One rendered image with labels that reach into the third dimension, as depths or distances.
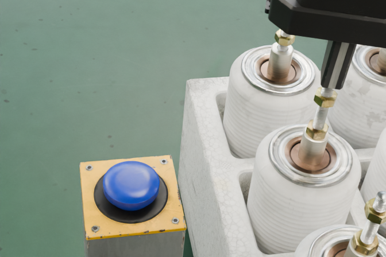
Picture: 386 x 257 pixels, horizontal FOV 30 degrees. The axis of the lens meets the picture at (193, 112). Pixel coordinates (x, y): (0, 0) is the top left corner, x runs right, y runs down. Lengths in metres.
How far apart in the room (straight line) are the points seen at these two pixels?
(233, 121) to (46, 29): 0.51
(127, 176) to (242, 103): 0.23
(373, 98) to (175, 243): 0.31
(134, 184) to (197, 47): 0.66
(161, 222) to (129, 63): 0.63
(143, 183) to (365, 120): 0.32
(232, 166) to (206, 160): 0.03
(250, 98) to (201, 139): 0.08
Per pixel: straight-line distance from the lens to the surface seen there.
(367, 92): 0.75
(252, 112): 0.72
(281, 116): 0.71
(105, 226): 0.51
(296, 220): 0.65
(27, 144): 1.00
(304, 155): 0.64
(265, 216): 0.67
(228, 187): 0.71
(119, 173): 0.52
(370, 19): 0.53
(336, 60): 0.57
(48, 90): 1.07
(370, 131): 0.78
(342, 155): 0.66
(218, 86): 0.81
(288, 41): 0.70
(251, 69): 0.73
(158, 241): 0.52
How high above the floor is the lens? 0.72
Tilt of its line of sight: 44 degrees down
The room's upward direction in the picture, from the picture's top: 6 degrees clockwise
